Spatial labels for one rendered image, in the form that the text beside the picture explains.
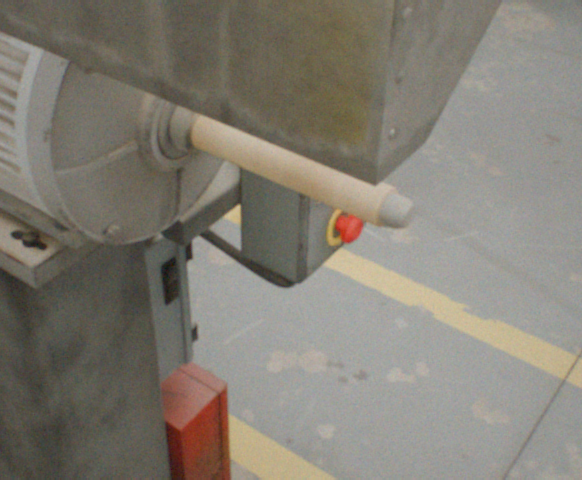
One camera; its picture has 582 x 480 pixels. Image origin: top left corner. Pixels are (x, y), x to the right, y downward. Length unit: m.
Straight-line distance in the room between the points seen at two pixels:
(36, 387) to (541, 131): 2.56
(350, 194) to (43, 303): 0.44
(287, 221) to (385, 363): 1.27
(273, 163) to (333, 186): 0.06
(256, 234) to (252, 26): 0.65
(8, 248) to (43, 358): 0.21
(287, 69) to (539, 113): 3.02
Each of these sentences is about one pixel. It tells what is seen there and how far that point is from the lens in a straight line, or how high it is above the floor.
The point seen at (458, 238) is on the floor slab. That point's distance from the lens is 2.66.
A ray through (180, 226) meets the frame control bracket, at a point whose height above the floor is 1.03.
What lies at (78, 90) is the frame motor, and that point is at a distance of 0.65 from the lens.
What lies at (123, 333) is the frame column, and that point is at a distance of 1.08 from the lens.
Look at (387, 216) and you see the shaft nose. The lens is 0.61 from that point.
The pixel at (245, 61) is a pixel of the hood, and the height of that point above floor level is 1.43.
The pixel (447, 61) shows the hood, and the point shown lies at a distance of 0.44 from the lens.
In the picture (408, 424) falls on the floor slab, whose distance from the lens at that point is 2.10.
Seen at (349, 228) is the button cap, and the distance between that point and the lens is 1.03.
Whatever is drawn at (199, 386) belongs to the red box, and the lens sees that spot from 1.33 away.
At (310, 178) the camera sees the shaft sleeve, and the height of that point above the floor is 1.26.
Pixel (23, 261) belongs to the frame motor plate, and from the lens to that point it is 0.80.
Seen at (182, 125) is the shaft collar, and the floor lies 1.26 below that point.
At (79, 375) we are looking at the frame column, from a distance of 1.06.
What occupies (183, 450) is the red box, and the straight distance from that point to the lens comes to 1.32.
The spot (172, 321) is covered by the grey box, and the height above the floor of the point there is 0.77.
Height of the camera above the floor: 1.62
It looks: 39 degrees down
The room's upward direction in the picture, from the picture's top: 2 degrees clockwise
